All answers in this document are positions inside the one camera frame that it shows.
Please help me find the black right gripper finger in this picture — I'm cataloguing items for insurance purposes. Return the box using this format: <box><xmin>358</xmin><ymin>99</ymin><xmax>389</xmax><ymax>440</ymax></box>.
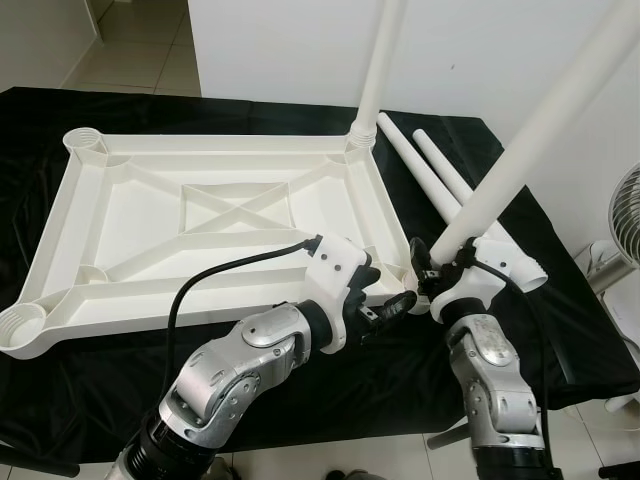
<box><xmin>411</xmin><ymin>237</ymin><xmax>439</xmax><ymax>292</ymax></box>

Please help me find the white plastic table leg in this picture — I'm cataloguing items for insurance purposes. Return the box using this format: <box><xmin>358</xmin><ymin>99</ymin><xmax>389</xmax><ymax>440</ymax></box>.
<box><xmin>352</xmin><ymin>0</ymin><xmax>409</xmax><ymax>151</ymax></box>
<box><xmin>413</xmin><ymin>128</ymin><xmax>549</xmax><ymax>294</ymax></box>
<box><xmin>430</xmin><ymin>0</ymin><xmax>640</xmax><ymax>263</ymax></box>
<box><xmin>378</xmin><ymin>112</ymin><xmax>471</xmax><ymax>226</ymax></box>

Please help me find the white plastic table top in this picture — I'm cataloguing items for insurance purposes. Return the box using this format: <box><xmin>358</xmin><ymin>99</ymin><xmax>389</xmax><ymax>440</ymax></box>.
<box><xmin>0</xmin><ymin>125</ymin><xmax>421</xmax><ymax>359</ymax></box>

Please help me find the black tablecloth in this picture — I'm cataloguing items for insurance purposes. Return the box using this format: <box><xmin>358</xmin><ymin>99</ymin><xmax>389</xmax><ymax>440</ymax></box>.
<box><xmin>0</xmin><ymin>87</ymin><xmax>626</xmax><ymax>466</ymax></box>

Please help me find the white standing fan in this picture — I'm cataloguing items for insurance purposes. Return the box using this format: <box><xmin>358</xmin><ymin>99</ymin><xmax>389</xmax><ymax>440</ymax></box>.
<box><xmin>585</xmin><ymin>165</ymin><xmax>640</xmax><ymax>416</ymax></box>

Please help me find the grey left robot foot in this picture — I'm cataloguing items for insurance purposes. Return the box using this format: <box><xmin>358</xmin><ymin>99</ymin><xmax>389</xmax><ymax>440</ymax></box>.
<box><xmin>205</xmin><ymin>456</ymin><xmax>239</xmax><ymax>480</ymax></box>

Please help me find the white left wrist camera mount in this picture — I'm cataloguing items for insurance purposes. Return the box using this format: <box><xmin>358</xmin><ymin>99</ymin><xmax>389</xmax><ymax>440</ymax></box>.
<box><xmin>300</xmin><ymin>235</ymin><xmax>373</xmax><ymax>353</ymax></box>

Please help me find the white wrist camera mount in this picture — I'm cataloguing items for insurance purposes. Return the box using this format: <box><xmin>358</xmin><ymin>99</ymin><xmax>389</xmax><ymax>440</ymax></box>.
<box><xmin>430</xmin><ymin>238</ymin><xmax>536</xmax><ymax>323</ymax></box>
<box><xmin>300</xmin><ymin>235</ymin><xmax>373</xmax><ymax>353</ymax></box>

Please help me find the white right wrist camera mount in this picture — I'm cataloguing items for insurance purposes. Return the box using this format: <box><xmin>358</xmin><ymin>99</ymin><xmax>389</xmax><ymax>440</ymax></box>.
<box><xmin>430</xmin><ymin>238</ymin><xmax>536</xmax><ymax>323</ymax></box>

